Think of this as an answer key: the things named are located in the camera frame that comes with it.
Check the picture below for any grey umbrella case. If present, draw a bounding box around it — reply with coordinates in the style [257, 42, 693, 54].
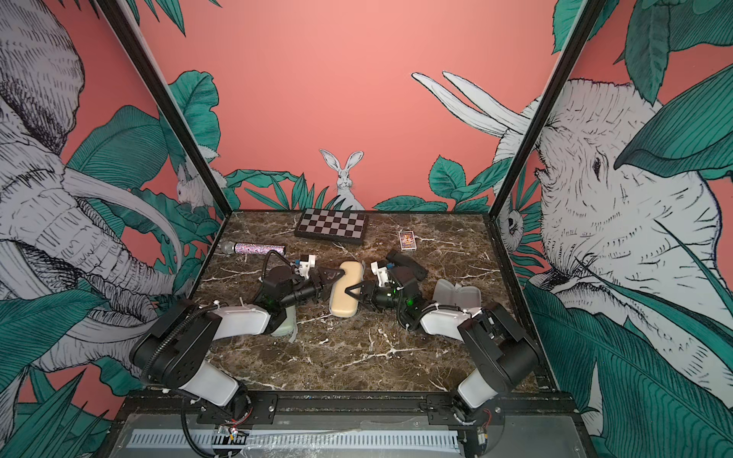
[271, 306, 298, 343]
[433, 279, 482, 309]

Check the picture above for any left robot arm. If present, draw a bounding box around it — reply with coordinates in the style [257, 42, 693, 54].
[130, 266, 346, 426]

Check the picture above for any playing card box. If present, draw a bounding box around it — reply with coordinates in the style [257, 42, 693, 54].
[398, 231, 417, 251]

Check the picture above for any white slotted cable duct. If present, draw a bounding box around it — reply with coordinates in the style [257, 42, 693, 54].
[125, 428, 462, 453]

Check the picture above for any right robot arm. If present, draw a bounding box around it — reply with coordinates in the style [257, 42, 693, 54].
[332, 266, 540, 426]

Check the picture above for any glitter purple microphone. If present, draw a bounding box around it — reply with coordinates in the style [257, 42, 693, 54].
[221, 240, 286, 256]

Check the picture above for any white umbrella case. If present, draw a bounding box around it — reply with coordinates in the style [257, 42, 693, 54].
[328, 261, 364, 318]

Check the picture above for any black umbrella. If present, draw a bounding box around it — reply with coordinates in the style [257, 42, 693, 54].
[386, 249, 429, 282]

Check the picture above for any folding chessboard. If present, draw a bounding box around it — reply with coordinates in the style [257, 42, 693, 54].
[294, 209, 368, 245]

